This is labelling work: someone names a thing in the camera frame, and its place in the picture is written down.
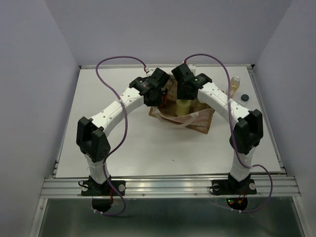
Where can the amber liquid clear bottle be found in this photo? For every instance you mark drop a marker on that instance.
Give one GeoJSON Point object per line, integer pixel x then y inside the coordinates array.
{"type": "Point", "coordinates": [235, 84]}

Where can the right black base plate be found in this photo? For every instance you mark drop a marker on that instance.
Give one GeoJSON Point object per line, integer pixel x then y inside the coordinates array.
{"type": "Point", "coordinates": [231, 188]}

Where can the white bottle black cap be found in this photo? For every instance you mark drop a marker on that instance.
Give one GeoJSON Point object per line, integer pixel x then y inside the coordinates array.
{"type": "Point", "coordinates": [244, 99]}

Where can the aluminium frame rail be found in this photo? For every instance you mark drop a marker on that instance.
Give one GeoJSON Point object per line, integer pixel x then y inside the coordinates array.
{"type": "Point", "coordinates": [168, 172]}

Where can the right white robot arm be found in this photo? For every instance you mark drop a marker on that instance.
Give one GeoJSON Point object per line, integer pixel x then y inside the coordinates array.
{"type": "Point", "coordinates": [246, 126]}

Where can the brown burlap canvas bag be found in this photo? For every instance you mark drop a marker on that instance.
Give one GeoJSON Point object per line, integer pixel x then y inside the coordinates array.
{"type": "Point", "coordinates": [199, 118]}

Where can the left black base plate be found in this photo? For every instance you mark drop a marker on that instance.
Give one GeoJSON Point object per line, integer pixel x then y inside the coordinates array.
{"type": "Point", "coordinates": [89, 188]}

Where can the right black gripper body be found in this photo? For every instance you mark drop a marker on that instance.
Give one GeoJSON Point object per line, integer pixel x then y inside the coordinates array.
{"type": "Point", "coordinates": [181, 94]}

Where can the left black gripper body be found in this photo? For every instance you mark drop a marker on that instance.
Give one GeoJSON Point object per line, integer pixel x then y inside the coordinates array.
{"type": "Point", "coordinates": [158, 100]}

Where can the green pump bottle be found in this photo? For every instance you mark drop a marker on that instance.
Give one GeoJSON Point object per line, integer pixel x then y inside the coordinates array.
{"type": "Point", "coordinates": [182, 107]}

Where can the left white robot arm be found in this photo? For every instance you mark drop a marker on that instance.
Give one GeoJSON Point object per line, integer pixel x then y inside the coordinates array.
{"type": "Point", "coordinates": [92, 133]}

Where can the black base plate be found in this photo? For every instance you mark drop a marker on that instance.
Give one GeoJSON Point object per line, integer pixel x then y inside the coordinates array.
{"type": "Point", "coordinates": [231, 188]}
{"type": "Point", "coordinates": [89, 188]}

